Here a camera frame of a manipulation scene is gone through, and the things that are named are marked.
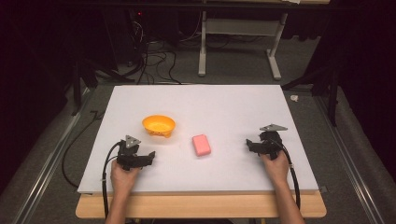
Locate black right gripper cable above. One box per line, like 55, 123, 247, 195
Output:
271, 138, 302, 210

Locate person's right hand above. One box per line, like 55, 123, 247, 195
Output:
260, 150, 290, 189

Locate orange plastic bowl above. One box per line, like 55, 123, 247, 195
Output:
141, 114, 177, 139

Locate black metal stand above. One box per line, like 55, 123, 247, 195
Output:
70, 58, 136, 117
281, 61, 341, 128

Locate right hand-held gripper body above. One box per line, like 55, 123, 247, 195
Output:
257, 123, 289, 161

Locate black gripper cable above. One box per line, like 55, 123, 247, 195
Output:
101, 141, 123, 219
271, 138, 302, 210

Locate aluminium floor rail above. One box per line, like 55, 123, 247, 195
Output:
11, 89, 95, 224
313, 95, 387, 224

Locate long black floor cable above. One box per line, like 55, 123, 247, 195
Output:
61, 109, 105, 189

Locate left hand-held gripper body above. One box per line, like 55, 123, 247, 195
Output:
116, 134, 151, 172

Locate white metal stand frame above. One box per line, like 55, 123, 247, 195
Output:
197, 0, 290, 81

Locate pink soap bar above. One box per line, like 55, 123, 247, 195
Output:
191, 133, 212, 158

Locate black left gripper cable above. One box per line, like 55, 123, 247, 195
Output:
101, 141, 123, 219

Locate dark computer tower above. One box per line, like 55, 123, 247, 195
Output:
102, 8, 149, 67

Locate person's left hand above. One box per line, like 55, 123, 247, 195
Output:
110, 160, 141, 198

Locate tangle of black floor cables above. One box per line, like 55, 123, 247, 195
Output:
135, 36, 183, 86

